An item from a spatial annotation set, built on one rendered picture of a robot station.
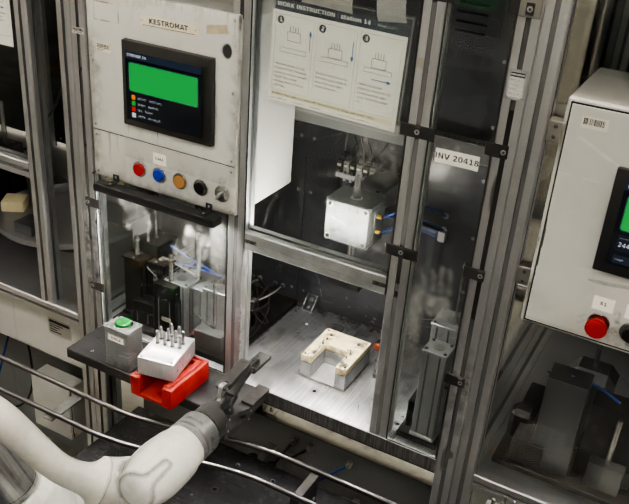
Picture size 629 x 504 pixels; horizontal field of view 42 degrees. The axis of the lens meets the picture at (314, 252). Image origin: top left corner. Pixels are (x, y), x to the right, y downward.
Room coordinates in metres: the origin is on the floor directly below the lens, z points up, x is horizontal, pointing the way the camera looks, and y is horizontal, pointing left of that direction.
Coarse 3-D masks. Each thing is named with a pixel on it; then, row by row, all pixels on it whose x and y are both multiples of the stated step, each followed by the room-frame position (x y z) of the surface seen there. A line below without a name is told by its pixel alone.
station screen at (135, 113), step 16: (128, 64) 1.83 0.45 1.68; (144, 64) 1.81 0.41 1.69; (160, 64) 1.79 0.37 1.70; (176, 64) 1.77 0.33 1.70; (128, 80) 1.83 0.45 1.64; (128, 96) 1.83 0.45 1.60; (144, 96) 1.81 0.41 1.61; (128, 112) 1.83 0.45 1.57; (144, 112) 1.81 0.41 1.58; (160, 112) 1.79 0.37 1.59; (176, 112) 1.77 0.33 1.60; (192, 112) 1.75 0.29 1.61; (176, 128) 1.77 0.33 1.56; (192, 128) 1.75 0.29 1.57
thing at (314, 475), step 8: (288, 456) 1.55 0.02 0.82; (296, 464) 1.53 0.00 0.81; (304, 464) 1.53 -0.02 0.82; (312, 472) 1.52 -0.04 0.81; (320, 472) 1.51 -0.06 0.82; (304, 480) 1.49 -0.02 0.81; (312, 480) 1.49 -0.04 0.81; (336, 480) 1.49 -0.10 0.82; (344, 480) 1.49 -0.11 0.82; (272, 488) 1.45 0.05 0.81; (280, 488) 1.44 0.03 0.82; (304, 488) 1.46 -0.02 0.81; (312, 488) 1.48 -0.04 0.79; (352, 488) 1.47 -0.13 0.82; (360, 488) 1.46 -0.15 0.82; (288, 496) 1.43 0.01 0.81; (296, 496) 1.42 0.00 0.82; (304, 496) 1.44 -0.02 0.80; (312, 496) 1.49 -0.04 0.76; (368, 496) 1.45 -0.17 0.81; (376, 496) 1.44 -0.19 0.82
